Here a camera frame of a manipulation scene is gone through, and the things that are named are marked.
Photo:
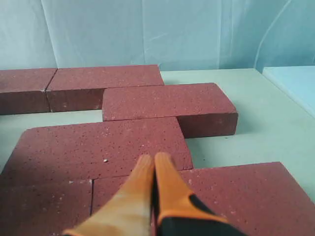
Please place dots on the red brick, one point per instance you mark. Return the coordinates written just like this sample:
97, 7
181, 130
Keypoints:
81, 88
258, 199
23, 91
45, 209

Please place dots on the red brick back right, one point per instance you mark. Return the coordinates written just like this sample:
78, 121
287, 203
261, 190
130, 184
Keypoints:
81, 88

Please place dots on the red brick back left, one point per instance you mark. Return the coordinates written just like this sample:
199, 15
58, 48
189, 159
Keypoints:
23, 91

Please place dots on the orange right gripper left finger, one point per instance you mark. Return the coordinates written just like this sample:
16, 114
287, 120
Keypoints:
128, 212

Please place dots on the red brick front right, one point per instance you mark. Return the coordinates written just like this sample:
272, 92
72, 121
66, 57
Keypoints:
258, 199

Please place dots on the red brick front left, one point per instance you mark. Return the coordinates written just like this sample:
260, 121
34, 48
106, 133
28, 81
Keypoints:
45, 209

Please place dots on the white backdrop sheet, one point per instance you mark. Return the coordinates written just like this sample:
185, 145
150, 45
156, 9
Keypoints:
174, 34

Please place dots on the red brick second row right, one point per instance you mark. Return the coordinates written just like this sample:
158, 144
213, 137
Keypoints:
202, 110

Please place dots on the red brick third row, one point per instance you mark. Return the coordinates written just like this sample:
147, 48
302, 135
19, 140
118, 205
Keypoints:
92, 150

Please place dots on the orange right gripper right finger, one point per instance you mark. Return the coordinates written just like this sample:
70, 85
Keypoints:
181, 212

